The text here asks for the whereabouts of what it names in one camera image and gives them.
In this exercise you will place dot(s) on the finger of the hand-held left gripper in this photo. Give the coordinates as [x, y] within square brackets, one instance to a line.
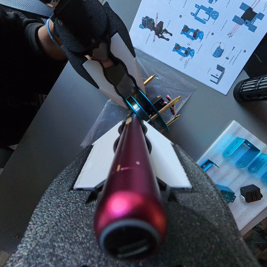
[125, 54]
[98, 75]

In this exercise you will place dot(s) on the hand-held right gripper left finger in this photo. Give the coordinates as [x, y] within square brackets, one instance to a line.
[96, 164]

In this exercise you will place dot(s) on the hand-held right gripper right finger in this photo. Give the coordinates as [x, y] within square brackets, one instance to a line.
[169, 164]

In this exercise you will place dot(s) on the red electric screwdriver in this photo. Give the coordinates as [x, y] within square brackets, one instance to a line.
[129, 187]

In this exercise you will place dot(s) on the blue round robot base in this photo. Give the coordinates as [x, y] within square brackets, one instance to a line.
[144, 104]

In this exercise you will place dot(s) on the person's left forearm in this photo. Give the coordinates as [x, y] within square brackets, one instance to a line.
[43, 40]

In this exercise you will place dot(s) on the grey desk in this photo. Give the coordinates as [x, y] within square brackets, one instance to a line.
[52, 125]

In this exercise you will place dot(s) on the person's left hand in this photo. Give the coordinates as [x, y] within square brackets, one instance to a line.
[107, 63]

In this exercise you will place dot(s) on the blue wristband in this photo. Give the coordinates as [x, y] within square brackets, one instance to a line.
[48, 29]

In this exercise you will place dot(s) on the grey mesh office chair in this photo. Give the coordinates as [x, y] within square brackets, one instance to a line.
[31, 7]

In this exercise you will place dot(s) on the clear plastic bag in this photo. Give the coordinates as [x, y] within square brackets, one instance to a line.
[177, 83]

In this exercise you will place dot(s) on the group of blue metal brackets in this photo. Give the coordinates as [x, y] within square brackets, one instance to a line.
[233, 146]

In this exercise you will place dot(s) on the white foam sheet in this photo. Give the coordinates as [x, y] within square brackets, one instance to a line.
[229, 131]

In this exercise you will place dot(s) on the printed assembly instruction sheet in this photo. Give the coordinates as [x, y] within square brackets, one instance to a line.
[200, 64]

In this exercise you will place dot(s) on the person's black upper body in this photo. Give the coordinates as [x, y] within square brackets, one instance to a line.
[16, 83]

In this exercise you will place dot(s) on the black servo motor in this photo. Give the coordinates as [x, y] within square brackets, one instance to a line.
[250, 193]

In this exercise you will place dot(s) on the black screwdriver bit holder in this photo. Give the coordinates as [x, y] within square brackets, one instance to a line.
[250, 89]

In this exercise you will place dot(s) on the bag of dark hardware parts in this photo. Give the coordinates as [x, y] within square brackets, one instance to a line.
[256, 239]

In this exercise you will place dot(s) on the black flat case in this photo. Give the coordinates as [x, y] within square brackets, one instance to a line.
[257, 62]

